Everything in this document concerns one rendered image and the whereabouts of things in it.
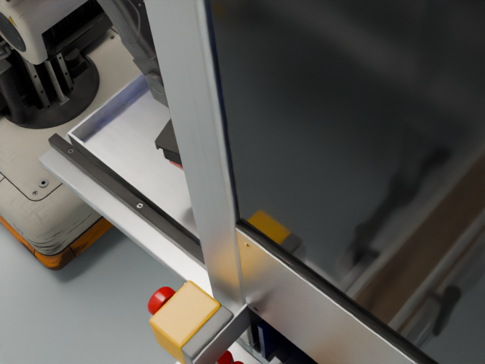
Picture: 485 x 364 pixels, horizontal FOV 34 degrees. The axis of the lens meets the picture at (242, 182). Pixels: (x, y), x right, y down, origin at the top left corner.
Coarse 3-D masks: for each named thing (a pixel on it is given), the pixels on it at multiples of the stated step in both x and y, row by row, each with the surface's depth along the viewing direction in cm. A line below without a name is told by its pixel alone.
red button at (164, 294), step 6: (162, 288) 96; (168, 288) 96; (156, 294) 95; (162, 294) 95; (168, 294) 95; (174, 294) 96; (150, 300) 95; (156, 300) 95; (162, 300) 95; (150, 306) 95; (156, 306) 95; (150, 312) 96; (156, 312) 95
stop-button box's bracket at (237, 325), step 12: (240, 312) 92; (228, 324) 91; (240, 324) 94; (216, 336) 91; (228, 336) 93; (204, 348) 90; (216, 348) 92; (228, 348) 96; (204, 360) 92; (216, 360) 95
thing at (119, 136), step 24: (120, 96) 126; (144, 96) 129; (96, 120) 125; (120, 120) 127; (144, 120) 126; (168, 120) 126; (72, 144) 124; (96, 144) 124; (120, 144) 124; (144, 144) 124; (120, 168) 122; (144, 168) 121; (168, 168) 121; (144, 192) 115; (168, 192) 119; (168, 216) 113; (192, 216) 116
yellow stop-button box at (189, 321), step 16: (192, 288) 93; (176, 304) 92; (192, 304) 92; (208, 304) 92; (160, 320) 91; (176, 320) 91; (192, 320) 91; (208, 320) 91; (224, 320) 91; (160, 336) 92; (176, 336) 90; (192, 336) 90; (208, 336) 90; (176, 352) 93; (192, 352) 89
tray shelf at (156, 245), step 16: (48, 160) 124; (64, 160) 123; (64, 176) 122; (80, 176) 122; (80, 192) 120; (96, 192) 120; (96, 208) 119; (112, 208) 118; (128, 224) 116; (144, 224) 116; (144, 240) 115; (160, 240) 115; (160, 256) 113; (176, 256) 113; (176, 272) 112; (192, 272) 111; (208, 288) 110
